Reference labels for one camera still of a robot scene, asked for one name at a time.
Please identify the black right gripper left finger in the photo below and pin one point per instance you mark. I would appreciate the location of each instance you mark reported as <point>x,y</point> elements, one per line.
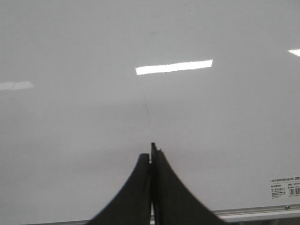
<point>132,204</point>

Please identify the white product label sticker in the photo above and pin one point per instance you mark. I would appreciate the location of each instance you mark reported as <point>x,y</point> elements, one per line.
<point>288,187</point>

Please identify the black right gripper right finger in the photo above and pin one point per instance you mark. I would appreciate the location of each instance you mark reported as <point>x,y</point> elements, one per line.
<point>173,203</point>

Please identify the white whiteboard with aluminium frame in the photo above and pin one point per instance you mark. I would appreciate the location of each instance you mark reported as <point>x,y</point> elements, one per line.
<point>87,85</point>

